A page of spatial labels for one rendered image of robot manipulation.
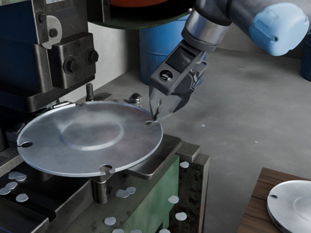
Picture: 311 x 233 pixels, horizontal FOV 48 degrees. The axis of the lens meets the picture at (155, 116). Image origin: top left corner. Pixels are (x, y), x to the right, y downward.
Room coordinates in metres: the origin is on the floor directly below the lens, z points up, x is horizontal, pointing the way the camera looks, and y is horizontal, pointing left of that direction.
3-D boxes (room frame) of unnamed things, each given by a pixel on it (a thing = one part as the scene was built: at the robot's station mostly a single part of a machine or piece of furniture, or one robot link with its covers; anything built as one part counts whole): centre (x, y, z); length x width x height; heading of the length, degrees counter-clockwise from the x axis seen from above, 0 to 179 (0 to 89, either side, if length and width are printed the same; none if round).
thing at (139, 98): (0.77, 0.05, 0.75); 0.03 x 0.03 x 0.10; 63
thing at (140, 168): (0.59, 0.09, 0.72); 0.25 x 0.14 x 0.14; 63
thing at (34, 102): (0.67, 0.25, 0.86); 0.20 x 0.16 x 0.05; 153
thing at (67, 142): (0.61, 0.13, 0.78); 0.29 x 0.29 x 0.01
